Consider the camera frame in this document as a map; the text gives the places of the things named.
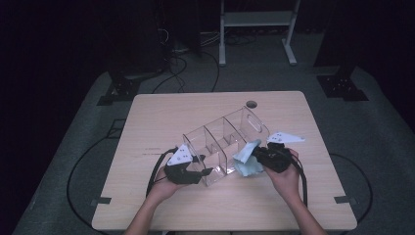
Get clear acrylic organizer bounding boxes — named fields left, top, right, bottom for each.
left=182, top=106, right=271, bottom=187

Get black tape square outline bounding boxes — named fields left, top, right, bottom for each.
left=107, top=118, right=127, bottom=139

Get right hand-held gripper cable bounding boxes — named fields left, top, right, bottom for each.
left=287, top=153, right=308, bottom=209

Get hand-held gripper cable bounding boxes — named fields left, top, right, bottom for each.
left=287, top=153, right=308, bottom=209
left=145, top=147, right=179, bottom=198

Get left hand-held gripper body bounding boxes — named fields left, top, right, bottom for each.
left=163, top=143, right=204, bottom=186

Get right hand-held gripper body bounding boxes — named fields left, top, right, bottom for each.
left=258, top=131, right=306, bottom=174

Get black looped floor cable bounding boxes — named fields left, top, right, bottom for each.
left=67, top=130, right=131, bottom=235
left=329, top=153, right=372, bottom=221

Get white metal stand frame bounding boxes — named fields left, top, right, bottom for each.
left=218, top=0, right=301, bottom=67

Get person's right hand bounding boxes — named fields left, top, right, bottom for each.
left=264, top=148, right=301, bottom=203

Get left hand-held gripper cable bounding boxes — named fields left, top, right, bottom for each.
left=145, top=147, right=179, bottom=198

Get thin black floor cable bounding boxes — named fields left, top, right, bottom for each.
left=200, top=50, right=221, bottom=93
left=153, top=55, right=189, bottom=93

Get light blue cleaning cloth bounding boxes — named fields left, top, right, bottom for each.
left=232, top=139, right=265, bottom=178

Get black tape strip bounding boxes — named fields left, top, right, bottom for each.
left=334, top=195, right=358, bottom=206
left=90, top=196, right=113, bottom=207

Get black stand with base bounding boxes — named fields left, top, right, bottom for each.
left=96, top=0, right=170, bottom=107
left=314, top=0, right=370, bottom=102

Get person's left hand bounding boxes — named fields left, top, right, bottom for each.
left=149, top=165, right=184, bottom=204

